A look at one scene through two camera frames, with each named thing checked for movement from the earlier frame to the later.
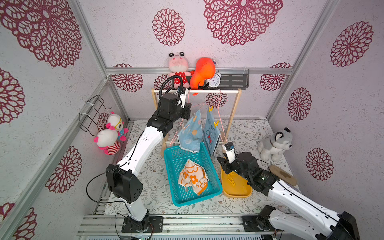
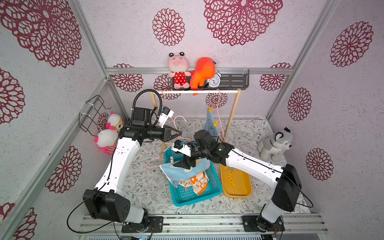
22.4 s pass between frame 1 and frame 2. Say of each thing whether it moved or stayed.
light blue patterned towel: moved
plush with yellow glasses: stayed
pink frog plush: stayed
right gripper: moved
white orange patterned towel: stayed
